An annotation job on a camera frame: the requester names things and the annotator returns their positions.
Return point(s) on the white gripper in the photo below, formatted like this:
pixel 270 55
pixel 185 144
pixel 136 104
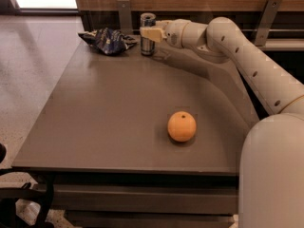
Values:
pixel 173 34

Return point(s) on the silver blue redbull can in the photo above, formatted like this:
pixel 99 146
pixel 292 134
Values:
pixel 147 46

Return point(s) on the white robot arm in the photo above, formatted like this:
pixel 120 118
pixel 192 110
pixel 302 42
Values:
pixel 271 173

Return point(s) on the crumpled blue chip bag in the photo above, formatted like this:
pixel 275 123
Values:
pixel 108 41

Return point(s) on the orange fruit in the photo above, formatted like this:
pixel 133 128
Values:
pixel 181 126

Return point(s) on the black chair base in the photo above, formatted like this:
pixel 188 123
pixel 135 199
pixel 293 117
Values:
pixel 10 195

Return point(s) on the left metal wall bracket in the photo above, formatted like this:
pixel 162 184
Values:
pixel 125 16

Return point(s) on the metal wall bracket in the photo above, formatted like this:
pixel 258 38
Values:
pixel 266 20
pixel 125 16

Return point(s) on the right metal wall bracket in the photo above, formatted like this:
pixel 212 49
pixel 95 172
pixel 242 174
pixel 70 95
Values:
pixel 266 20

